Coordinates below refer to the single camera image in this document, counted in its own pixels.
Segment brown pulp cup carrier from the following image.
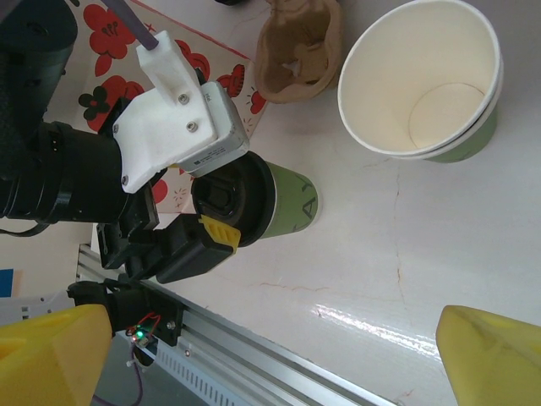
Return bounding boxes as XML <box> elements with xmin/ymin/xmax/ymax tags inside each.
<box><xmin>254</xmin><ymin>0</ymin><xmax>344</xmax><ymax>105</ymax></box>

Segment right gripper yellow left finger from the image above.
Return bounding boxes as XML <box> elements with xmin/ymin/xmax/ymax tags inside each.
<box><xmin>0</xmin><ymin>304</ymin><xmax>113</xmax><ymax>406</ymax></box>

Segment green paper cup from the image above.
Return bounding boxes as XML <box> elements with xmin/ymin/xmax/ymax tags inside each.
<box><xmin>336</xmin><ymin>0</ymin><xmax>502</xmax><ymax>158</ymax></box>
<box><xmin>238</xmin><ymin>162</ymin><xmax>325</xmax><ymax>250</ymax></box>
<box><xmin>350</xmin><ymin>50</ymin><xmax>506</xmax><ymax>165</ymax></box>

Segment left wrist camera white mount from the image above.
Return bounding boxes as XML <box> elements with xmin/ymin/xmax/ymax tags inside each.
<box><xmin>112</xmin><ymin>31</ymin><xmax>251</xmax><ymax>195</ymax></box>

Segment black plastic cup lid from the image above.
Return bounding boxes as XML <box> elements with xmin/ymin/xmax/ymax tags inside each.
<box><xmin>191</xmin><ymin>151</ymin><xmax>279</xmax><ymax>250</ymax></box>

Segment red floral paper bag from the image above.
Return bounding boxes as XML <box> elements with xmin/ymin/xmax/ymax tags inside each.
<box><xmin>63</xmin><ymin>0</ymin><xmax>268</xmax><ymax>217</ymax></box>

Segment white slotted cable duct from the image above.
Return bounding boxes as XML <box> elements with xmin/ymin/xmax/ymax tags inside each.
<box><xmin>143</xmin><ymin>346</ymin><xmax>271</xmax><ymax>406</ymax></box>

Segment black mounting plate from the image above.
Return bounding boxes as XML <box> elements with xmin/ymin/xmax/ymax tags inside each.
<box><xmin>67</xmin><ymin>278</ymin><xmax>183</xmax><ymax>348</ymax></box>

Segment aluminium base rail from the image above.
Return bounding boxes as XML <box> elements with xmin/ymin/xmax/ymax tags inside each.
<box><xmin>75</xmin><ymin>244</ymin><xmax>407</xmax><ymax>406</ymax></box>

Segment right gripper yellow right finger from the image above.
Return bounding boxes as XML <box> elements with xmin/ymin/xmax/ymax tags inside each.
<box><xmin>434</xmin><ymin>304</ymin><xmax>541</xmax><ymax>406</ymax></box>

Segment small circuit board green light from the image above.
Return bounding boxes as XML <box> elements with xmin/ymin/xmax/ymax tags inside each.
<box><xmin>125</xmin><ymin>323</ymin><xmax>160</xmax><ymax>352</ymax></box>

